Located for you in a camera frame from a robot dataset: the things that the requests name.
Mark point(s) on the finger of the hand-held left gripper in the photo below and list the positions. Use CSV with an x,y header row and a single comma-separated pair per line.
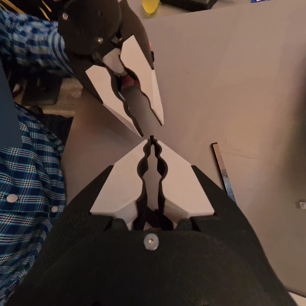
x,y
143,69
102,86

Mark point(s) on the blue plaid shirt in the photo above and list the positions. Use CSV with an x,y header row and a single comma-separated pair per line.
x,y
26,203

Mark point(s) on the yellow plastic piece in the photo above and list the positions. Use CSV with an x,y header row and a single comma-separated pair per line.
x,y
150,6

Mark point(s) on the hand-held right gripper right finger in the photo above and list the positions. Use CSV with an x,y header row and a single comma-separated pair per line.
x,y
184,188

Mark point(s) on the black flat strip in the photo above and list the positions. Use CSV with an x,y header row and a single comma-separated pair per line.
x,y
223,172

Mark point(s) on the small white lego piece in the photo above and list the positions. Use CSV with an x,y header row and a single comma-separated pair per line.
x,y
302,205

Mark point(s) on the person's left hand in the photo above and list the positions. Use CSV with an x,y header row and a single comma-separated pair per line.
x,y
130,81

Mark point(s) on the blue printed card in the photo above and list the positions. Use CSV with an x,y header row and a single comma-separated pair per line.
x,y
260,1

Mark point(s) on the dark cloth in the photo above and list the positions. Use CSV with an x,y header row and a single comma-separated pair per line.
x,y
57,126

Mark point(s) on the black box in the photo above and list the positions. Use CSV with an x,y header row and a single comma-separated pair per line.
x,y
188,3

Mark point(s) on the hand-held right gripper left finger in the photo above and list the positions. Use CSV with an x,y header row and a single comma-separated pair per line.
x,y
119,186

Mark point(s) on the white flat sheet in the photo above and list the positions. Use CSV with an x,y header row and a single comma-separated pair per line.
x,y
298,299

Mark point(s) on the grey cloth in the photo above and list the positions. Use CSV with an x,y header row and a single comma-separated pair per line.
x,y
68,98

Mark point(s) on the tiny black lego piece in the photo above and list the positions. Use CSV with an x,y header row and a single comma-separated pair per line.
x,y
152,137

